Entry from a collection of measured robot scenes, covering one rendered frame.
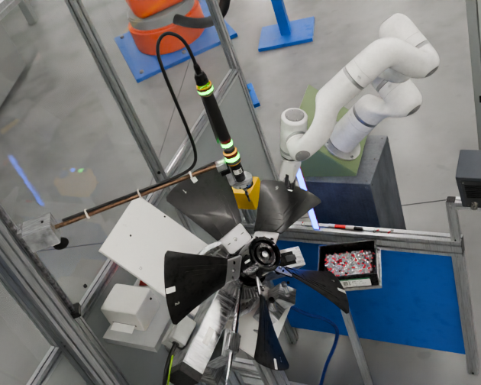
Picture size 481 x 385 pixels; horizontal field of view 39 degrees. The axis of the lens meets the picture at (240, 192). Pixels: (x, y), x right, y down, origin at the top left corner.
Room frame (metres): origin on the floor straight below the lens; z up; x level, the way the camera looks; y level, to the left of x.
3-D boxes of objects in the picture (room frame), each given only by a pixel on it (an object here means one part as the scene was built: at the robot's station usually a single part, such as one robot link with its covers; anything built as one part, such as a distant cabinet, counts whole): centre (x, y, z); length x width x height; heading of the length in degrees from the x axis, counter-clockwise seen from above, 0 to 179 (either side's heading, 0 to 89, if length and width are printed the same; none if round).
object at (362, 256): (1.71, -0.27, 0.84); 0.19 x 0.14 x 0.04; 69
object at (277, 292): (1.63, 0.00, 0.91); 0.12 x 0.08 x 0.12; 53
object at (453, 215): (1.63, -0.66, 0.96); 0.03 x 0.03 x 0.20; 53
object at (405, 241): (1.88, -0.31, 0.82); 0.90 x 0.04 x 0.08; 53
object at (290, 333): (2.14, 0.03, 0.39); 0.04 x 0.04 x 0.78; 53
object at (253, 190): (2.12, 0.00, 1.02); 0.16 x 0.10 x 0.11; 53
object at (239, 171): (1.66, -0.02, 1.65); 0.04 x 0.04 x 0.46
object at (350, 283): (1.71, -0.27, 0.85); 0.22 x 0.17 x 0.07; 69
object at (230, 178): (1.66, -0.01, 1.49); 0.09 x 0.07 x 0.10; 88
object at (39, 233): (1.68, 0.61, 1.54); 0.10 x 0.07 x 0.08; 88
